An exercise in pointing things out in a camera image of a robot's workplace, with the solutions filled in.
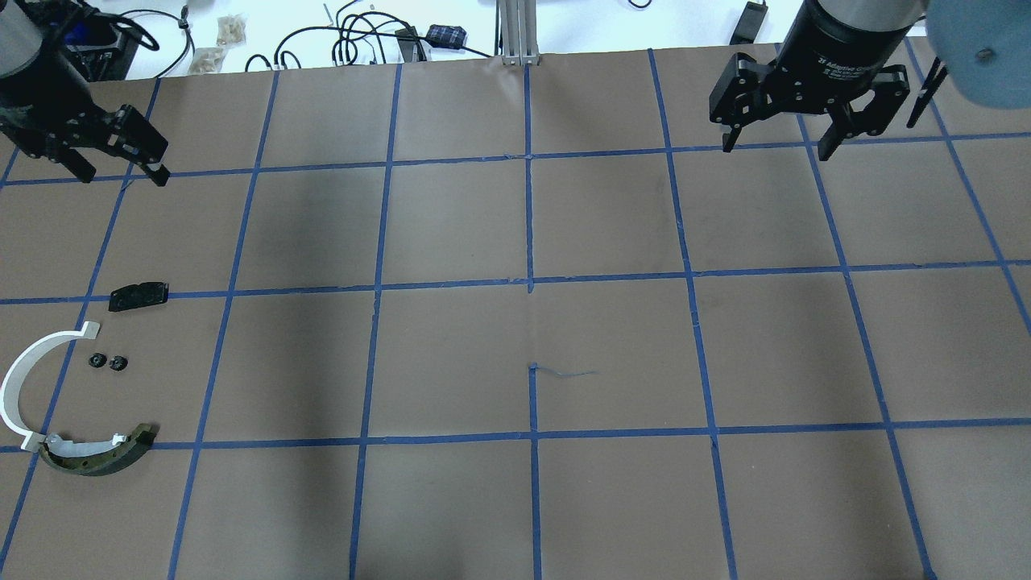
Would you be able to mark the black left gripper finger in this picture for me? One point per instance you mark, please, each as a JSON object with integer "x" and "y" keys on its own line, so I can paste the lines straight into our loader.
{"x": 78, "y": 165}
{"x": 157, "y": 173}

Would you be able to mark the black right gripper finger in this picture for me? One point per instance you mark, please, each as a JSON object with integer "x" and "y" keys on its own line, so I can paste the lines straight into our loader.
{"x": 843, "y": 126}
{"x": 731, "y": 133}

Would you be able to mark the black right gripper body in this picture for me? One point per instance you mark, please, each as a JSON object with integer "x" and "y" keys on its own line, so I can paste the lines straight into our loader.
{"x": 830, "y": 48}

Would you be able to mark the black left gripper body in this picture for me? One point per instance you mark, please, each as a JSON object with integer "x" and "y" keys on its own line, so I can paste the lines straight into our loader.
{"x": 26, "y": 109}

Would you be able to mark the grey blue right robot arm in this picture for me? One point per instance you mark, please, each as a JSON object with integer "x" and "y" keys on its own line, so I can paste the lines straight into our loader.
{"x": 982, "y": 46}

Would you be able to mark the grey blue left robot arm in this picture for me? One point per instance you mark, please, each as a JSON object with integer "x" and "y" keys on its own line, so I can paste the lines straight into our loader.
{"x": 33, "y": 36}

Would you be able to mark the black power adapter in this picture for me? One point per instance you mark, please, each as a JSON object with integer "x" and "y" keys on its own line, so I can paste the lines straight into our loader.
{"x": 749, "y": 23}

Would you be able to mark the small black plastic part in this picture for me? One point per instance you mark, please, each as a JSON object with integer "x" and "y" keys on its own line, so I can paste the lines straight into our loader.
{"x": 138, "y": 296}

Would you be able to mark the white curved plastic part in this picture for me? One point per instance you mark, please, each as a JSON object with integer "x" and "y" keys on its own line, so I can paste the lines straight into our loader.
{"x": 18, "y": 372}

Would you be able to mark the dark green brake shoe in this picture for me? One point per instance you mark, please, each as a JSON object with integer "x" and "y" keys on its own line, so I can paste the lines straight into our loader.
{"x": 100, "y": 458}

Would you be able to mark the aluminium frame post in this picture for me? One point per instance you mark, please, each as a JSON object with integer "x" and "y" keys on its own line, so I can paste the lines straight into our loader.
{"x": 516, "y": 33}

